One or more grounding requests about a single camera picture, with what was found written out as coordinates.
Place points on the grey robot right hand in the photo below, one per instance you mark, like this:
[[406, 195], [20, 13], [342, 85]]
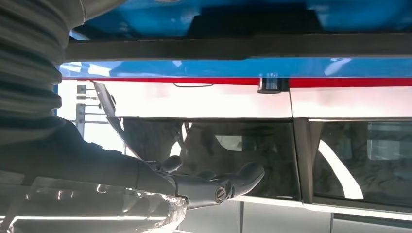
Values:
[[96, 167]]

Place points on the blue metal shelf rack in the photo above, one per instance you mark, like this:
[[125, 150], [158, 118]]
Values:
[[225, 68]]

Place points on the small black wall fixture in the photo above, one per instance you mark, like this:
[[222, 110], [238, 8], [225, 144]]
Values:
[[272, 85]]

